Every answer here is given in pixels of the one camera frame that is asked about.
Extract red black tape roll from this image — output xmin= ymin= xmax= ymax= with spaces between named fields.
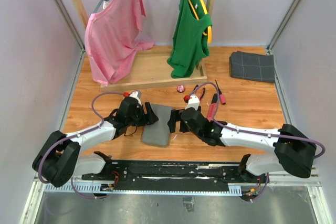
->
xmin=176 ymin=85 xmax=185 ymax=93

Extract pink t-shirt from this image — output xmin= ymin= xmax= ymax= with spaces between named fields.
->
xmin=85 ymin=0 xmax=154 ymax=86

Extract pink black screwdriver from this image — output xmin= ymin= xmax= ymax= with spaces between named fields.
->
xmin=215 ymin=80 xmax=226 ymax=105

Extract wooden clothes rack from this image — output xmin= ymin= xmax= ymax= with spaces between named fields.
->
xmin=72 ymin=0 xmax=215 ymax=92

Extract pink black utility knife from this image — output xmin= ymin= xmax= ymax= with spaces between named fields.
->
xmin=207 ymin=93 xmax=218 ymax=121

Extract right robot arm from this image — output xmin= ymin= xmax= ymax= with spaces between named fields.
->
xmin=167 ymin=108 xmax=317 ymax=182

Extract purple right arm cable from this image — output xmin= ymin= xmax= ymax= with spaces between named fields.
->
xmin=188 ymin=82 xmax=326 ymax=198

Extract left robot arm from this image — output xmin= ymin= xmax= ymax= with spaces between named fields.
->
xmin=32 ymin=97 xmax=159 ymax=187

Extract pink black pliers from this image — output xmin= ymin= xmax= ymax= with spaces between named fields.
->
xmin=194 ymin=84 xmax=206 ymax=101

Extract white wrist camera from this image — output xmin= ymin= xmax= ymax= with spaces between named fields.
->
xmin=123 ymin=90 xmax=142 ymax=105
xmin=184 ymin=94 xmax=200 ymax=110

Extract green tank top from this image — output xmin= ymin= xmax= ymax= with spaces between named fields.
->
xmin=167 ymin=0 xmax=212 ymax=79

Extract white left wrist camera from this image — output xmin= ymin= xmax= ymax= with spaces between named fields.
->
xmin=123 ymin=90 xmax=142 ymax=105

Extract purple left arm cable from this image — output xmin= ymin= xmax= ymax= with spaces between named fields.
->
xmin=38 ymin=91 xmax=127 ymax=200

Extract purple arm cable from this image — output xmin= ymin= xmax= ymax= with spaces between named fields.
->
xmin=188 ymin=82 xmax=326 ymax=198
xmin=38 ymin=91 xmax=127 ymax=200

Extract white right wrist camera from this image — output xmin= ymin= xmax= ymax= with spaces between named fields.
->
xmin=184 ymin=94 xmax=200 ymax=110

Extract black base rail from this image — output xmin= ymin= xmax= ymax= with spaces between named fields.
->
xmin=81 ymin=161 xmax=266 ymax=194

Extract grey plastic tool case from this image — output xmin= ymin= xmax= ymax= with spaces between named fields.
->
xmin=142 ymin=104 xmax=173 ymax=147

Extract folded grey checked cloth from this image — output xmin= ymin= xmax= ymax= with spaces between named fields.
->
xmin=229 ymin=51 xmax=275 ymax=83

